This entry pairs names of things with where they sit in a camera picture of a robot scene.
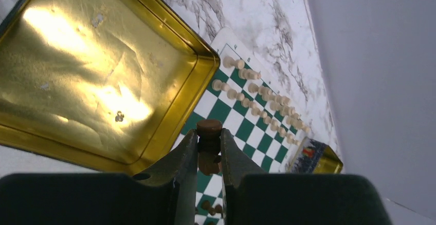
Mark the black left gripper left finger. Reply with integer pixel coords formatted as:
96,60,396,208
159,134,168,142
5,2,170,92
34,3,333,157
1,129,197,224

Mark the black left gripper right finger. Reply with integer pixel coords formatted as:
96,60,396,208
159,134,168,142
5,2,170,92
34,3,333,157
221,129,391,224

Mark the dark brown knight piece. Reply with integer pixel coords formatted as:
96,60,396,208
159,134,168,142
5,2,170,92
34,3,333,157
207,207,216,216

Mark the light wooden chess pieces row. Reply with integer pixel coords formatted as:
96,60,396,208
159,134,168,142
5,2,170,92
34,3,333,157
207,56,309,152

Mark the dark brown pawn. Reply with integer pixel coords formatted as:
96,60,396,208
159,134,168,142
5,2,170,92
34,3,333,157
201,200,211,211
214,204,223,214

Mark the empty gold tin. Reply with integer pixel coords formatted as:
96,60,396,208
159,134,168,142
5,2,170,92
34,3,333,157
286,137,343,174

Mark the gold tin with dark pieces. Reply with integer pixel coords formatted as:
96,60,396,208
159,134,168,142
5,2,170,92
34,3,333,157
1,0,220,175

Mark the green white chess board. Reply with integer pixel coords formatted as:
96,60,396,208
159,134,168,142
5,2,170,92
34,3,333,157
170,26,312,225

